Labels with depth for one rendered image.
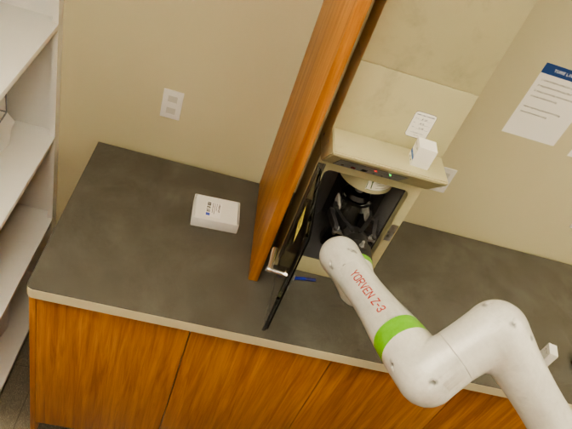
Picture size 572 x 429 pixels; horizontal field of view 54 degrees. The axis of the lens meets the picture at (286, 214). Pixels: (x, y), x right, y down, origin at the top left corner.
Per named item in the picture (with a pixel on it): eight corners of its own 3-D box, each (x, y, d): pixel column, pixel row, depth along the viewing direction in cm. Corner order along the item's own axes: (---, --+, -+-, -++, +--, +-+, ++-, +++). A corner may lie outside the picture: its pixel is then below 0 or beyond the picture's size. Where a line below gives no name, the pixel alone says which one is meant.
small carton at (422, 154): (408, 154, 151) (418, 136, 147) (426, 159, 152) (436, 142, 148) (409, 164, 147) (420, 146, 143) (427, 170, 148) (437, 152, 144)
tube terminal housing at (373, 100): (277, 214, 205) (354, 18, 155) (359, 235, 211) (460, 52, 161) (272, 264, 187) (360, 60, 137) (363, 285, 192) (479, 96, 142)
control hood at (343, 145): (319, 155, 156) (332, 126, 150) (426, 184, 162) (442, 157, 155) (319, 180, 148) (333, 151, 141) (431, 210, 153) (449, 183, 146)
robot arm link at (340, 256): (384, 363, 125) (426, 335, 125) (366, 334, 118) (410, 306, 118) (323, 270, 154) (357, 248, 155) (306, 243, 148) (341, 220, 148)
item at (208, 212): (193, 201, 197) (195, 192, 194) (237, 210, 200) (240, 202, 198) (190, 225, 188) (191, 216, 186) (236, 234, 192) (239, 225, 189)
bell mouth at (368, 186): (337, 151, 178) (343, 136, 174) (389, 164, 181) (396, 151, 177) (339, 185, 165) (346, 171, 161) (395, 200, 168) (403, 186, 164)
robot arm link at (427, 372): (480, 394, 110) (464, 362, 103) (426, 430, 110) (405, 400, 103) (431, 334, 125) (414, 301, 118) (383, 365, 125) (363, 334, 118)
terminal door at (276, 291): (281, 259, 182) (322, 165, 156) (263, 334, 159) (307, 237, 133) (278, 258, 182) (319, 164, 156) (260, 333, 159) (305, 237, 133)
